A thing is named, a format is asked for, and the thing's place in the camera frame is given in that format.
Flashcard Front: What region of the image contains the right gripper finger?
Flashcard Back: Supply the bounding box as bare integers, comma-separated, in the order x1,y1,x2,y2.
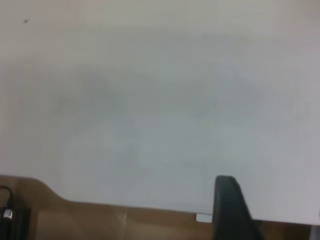
211,174,263,240

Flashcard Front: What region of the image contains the small white tag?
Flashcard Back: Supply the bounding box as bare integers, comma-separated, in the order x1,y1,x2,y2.
195,212,214,224

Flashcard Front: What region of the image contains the black cable with connector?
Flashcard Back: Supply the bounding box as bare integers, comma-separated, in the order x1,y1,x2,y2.
0,206,32,240

